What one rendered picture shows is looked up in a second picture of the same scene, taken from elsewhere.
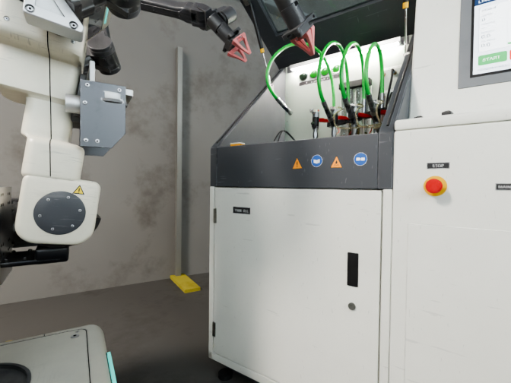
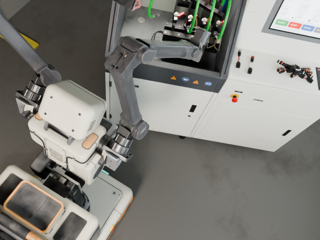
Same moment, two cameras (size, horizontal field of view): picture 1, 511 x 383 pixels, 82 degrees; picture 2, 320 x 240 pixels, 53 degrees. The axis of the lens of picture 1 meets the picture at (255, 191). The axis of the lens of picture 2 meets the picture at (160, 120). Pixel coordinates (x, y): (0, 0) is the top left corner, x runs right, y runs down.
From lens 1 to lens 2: 1.76 m
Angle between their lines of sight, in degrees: 70
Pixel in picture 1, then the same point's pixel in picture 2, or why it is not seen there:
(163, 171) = not seen: outside the picture
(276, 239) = (155, 97)
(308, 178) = (178, 83)
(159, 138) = not seen: outside the picture
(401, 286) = (211, 113)
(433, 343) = (215, 123)
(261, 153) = (150, 68)
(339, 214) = (192, 95)
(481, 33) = (285, 5)
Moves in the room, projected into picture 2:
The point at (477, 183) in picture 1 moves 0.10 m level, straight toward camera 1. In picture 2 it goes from (248, 97) to (248, 112)
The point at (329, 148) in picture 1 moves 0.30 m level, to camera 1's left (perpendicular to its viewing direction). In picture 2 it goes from (194, 77) to (148, 95)
